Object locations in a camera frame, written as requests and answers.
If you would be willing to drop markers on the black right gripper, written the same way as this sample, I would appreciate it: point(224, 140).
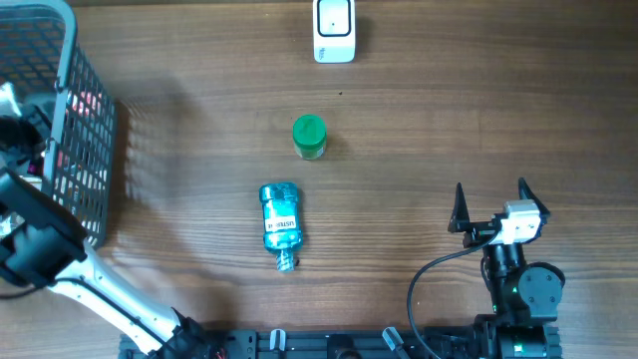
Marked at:
point(479, 231)

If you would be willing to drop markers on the teal Listerine mouthwash bottle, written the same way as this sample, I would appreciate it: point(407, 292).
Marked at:
point(283, 235)

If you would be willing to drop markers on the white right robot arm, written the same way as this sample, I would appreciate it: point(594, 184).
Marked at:
point(524, 296)

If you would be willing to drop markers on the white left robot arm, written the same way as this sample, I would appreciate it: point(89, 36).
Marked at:
point(51, 248)

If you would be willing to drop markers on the white barcode scanner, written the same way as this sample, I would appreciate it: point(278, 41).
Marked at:
point(334, 31)

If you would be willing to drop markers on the green lid jar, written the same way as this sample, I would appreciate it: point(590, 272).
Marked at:
point(309, 134)

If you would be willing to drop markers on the grey plastic shopping basket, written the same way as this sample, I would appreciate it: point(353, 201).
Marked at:
point(41, 56)

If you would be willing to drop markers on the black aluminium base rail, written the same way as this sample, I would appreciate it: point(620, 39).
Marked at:
point(452, 342)

